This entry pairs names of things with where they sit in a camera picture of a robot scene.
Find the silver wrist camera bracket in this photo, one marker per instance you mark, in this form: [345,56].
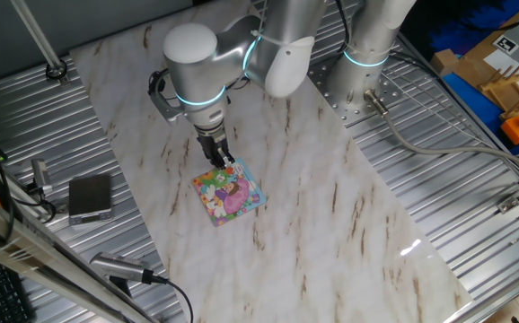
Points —
[163,110]

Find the wooden block rack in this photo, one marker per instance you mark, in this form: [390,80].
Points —
[475,65]

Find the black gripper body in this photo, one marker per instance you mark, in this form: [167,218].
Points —
[212,143]

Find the silver camera pole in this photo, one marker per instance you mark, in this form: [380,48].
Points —
[36,31]

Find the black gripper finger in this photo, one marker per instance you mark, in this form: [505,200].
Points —
[217,160]
[228,159]

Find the aluminium frame bar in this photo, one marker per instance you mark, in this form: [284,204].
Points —
[39,255]

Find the blue mat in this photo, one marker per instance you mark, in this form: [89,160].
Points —
[475,101]

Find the black camera stand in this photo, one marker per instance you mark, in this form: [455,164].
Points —
[120,286]

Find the small cardboard box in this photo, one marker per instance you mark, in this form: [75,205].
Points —
[443,63]

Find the black white marker tag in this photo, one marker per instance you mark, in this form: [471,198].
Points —
[505,45]

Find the ribbed silver camera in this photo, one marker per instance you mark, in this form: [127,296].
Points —
[118,267]

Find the silver digital scale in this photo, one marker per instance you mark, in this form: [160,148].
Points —
[90,195]

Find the silver perforated base plate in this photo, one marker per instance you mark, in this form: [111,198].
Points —
[331,105]

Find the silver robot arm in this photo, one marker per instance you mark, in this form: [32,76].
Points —
[190,45]

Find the small silver camera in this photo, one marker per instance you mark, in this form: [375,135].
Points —
[40,172]

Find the dark blue cloth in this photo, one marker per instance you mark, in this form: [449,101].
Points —
[466,27]

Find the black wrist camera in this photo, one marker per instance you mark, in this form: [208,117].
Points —
[156,83]

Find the colourful fairy puzzle board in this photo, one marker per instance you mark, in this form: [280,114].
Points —
[237,202]

